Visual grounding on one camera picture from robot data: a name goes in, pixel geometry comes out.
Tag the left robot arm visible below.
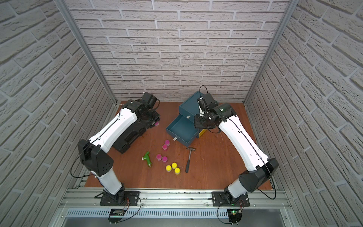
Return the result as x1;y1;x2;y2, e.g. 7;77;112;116
78;92;160;205

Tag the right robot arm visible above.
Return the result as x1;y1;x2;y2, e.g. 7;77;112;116
194;93;279;204

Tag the teal drawer cabinet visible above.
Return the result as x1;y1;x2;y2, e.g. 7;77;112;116
179;91;207;139

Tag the black tool case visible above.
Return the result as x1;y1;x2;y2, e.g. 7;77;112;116
112;112;160;154

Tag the steel claw hammer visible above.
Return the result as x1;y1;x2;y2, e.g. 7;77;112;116
185;147;196;173

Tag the green toy drill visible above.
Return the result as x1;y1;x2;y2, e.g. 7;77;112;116
142;151;152;167

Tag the right controller box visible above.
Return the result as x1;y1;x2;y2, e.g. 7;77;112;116
227;209;243;225

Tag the controller box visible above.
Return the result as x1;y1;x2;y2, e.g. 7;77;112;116
108;209;126;224
227;209;243;225

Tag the left controller box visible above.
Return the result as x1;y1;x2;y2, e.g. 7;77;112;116
108;209;126;224

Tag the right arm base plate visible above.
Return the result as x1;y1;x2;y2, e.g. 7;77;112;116
211;191;250;207

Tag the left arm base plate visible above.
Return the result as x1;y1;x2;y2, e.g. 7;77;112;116
100;191;140;206

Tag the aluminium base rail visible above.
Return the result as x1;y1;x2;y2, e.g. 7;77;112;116
59;188;292;220

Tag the left corner aluminium post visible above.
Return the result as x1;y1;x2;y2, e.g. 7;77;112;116
54;0;117;105

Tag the corner aluminium post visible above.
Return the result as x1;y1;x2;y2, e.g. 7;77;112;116
54;0;117;105
244;0;299;105

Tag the right corner aluminium post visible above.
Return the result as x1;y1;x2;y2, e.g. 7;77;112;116
244;0;299;105

